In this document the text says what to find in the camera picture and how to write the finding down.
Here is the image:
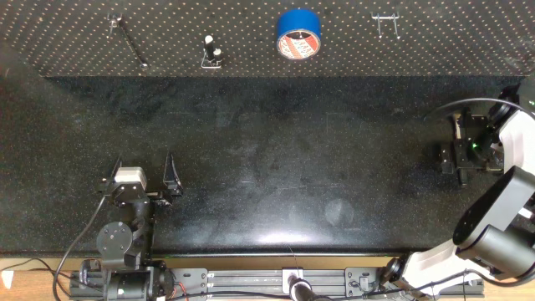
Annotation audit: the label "mounting rail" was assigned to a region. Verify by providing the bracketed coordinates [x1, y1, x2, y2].
[69, 258, 486, 301]

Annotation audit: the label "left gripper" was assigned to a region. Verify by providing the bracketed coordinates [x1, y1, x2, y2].
[97, 150, 185, 208]

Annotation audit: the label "wrench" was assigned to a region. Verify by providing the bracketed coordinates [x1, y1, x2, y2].
[118, 18, 150, 70]

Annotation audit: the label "roll of blue tape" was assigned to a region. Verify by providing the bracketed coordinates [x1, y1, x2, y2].
[276, 8, 323, 61]

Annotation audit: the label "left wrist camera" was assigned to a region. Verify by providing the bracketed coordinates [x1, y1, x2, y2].
[113, 166, 149, 190]

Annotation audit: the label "metal hook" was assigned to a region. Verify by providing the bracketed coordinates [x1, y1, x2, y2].
[370, 11, 402, 41]
[106, 12, 124, 38]
[200, 48, 224, 70]

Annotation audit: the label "black pegboard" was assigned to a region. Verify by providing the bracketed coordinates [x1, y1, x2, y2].
[0, 0, 535, 79]

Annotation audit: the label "black and white handled pliers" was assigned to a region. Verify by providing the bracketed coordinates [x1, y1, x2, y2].
[202, 34, 224, 64]

